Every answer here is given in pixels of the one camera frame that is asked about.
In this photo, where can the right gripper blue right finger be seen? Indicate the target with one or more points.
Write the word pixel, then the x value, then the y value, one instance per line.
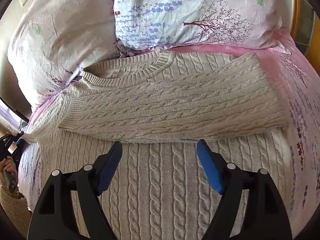
pixel 209 161

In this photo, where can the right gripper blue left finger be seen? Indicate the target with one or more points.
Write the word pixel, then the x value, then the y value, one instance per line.
pixel 107 166

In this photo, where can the person's left hand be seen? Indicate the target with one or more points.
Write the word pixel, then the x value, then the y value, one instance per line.
pixel 8 164

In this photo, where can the pink floral bed sheet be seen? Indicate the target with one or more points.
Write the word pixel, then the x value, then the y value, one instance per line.
pixel 295 99

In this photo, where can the pale pink floral pillow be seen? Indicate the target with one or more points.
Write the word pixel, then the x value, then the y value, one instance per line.
pixel 55 40

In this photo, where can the white blue floral pillow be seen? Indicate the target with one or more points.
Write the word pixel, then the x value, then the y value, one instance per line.
pixel 146 24

